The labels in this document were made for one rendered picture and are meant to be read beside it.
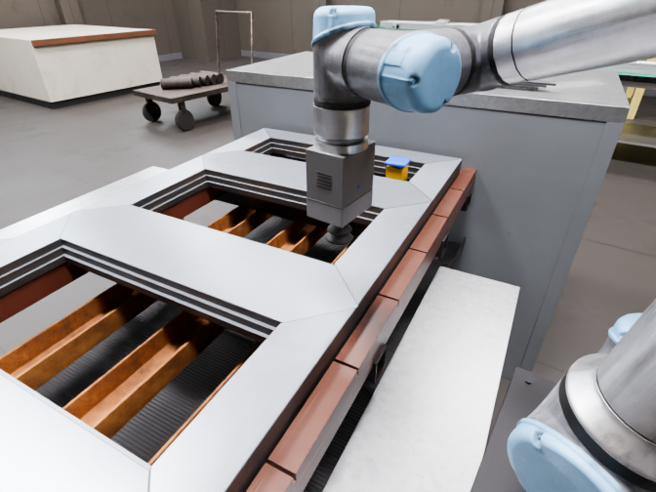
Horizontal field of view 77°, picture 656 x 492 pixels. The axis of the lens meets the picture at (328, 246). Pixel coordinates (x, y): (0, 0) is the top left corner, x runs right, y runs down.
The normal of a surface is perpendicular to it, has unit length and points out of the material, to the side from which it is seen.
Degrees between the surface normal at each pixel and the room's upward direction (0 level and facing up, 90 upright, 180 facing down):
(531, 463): 98
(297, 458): 0
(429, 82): 91
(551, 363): 0
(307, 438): 0
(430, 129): 90
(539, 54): 109
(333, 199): 90
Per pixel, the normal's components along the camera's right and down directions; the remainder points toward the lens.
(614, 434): -0.56, -0.37
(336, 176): -0.58, 0.43
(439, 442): 0.00, -0.85
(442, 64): 0.58, 0.43
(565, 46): -0.70, 0.62
